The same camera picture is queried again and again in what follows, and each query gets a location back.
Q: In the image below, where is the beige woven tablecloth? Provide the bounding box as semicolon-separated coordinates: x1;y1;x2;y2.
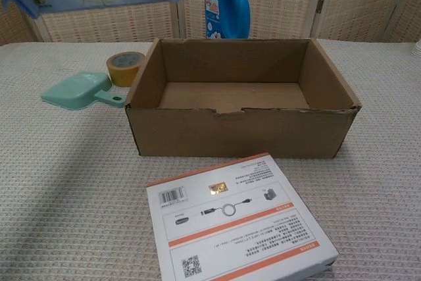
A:
0;38;421;281

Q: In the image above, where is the white orange product box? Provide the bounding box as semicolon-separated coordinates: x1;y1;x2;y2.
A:
145;152;340;281

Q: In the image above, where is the mint green plastic scoop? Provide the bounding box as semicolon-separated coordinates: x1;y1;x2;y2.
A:
40;70;126;112

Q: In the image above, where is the tan packing tape roll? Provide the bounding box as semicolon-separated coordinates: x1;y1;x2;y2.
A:
105;51;145;88

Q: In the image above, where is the brown cardboard box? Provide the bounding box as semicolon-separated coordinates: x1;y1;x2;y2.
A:
124;38;362;160

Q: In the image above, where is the blue detergent pump bottle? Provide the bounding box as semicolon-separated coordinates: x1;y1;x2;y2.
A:
204;0;252;40

